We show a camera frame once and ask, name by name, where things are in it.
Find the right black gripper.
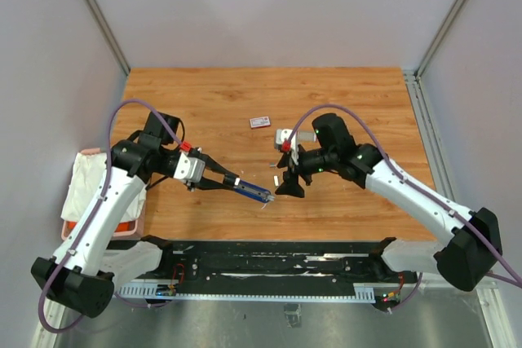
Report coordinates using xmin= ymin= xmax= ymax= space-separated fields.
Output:
xmin=275 ymin=142 xmax=338 ymax=198

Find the blue black stapler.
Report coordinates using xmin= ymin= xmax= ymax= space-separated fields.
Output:
xmin=233 ymin=178 xmax=275 ymax=204

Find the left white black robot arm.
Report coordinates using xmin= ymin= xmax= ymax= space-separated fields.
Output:
xmin=31 ymin=111 xmax=240 ymax=318

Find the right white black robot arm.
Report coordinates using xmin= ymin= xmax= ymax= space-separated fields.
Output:
xmin=274 ymin=113 xmax=502 ymax=292

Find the red white staple box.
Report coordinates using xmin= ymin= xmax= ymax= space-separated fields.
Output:
xmin=250 ymin=117 xmax=271 ymax=129

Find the pink plastic basket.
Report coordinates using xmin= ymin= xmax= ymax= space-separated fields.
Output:
xmin=61 ymin=148 xmax=146 ymax=240

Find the white cloth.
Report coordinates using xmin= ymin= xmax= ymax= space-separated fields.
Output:
xmin=60 ymin=151 xmax=148 ymax=222

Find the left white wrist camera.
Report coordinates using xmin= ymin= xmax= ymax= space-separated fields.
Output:
xmin=173 ymin=152 xmax=205 ymax=183

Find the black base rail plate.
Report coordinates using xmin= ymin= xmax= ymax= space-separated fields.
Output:
xmin=143 ymin=240 xmax=417 ymax=293

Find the white slotted cable duct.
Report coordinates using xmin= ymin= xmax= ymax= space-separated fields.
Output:
xmin=117 ymin=280 xmax=376 ymax=305

